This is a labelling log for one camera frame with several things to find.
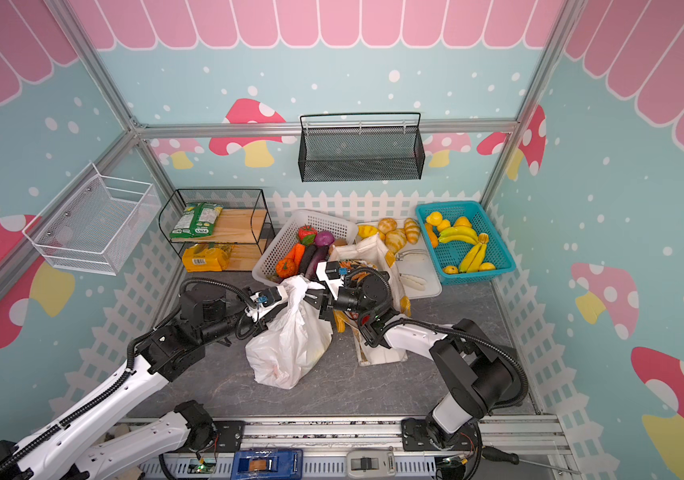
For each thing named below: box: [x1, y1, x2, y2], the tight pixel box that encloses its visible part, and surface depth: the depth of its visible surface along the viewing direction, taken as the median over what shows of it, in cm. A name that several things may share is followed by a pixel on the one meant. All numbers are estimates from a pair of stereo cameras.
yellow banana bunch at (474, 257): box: [459, 233, 489, 273], surface depth 108 cm
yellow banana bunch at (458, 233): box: [438, 226, 479, 245], surface depth 114 cm
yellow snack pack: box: [182, 243, 234, 273], surface depth 105 cm
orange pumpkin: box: [275, 257, 298, 279], surface depth 102 cm
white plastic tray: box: [395, 243, 442, 299], surface depth 109 cm
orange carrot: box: [285, 243, 305, 273], surface depth 108 cm
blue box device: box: [231, 449, 304, 480], surface depth 68 cm
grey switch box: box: [346, 449, 396, 479], surface depth 70 cm
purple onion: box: [314, 230, 335, 247], surface depth 111 cm
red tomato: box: [297, 224, 318, 246], surface depth 111 cm
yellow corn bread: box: [357, 225, 379, 239], surface depth 118 cm
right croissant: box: [404, 217, 421, 245], surface depth 118 cm
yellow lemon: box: [426, 211, 443, 226], surface depth 116 cm
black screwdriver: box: [481, 445, 582, 475], surface depth 72 cm
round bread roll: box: [378, 217, 397, 234], surface depth 119 cm
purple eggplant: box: [300, 244, 329, 281], surface depth 108 cm
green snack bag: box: [169, 203, 224, 239], surface depth 98 cm
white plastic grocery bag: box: [245, 275, 333, 389], surface depth 73 cm
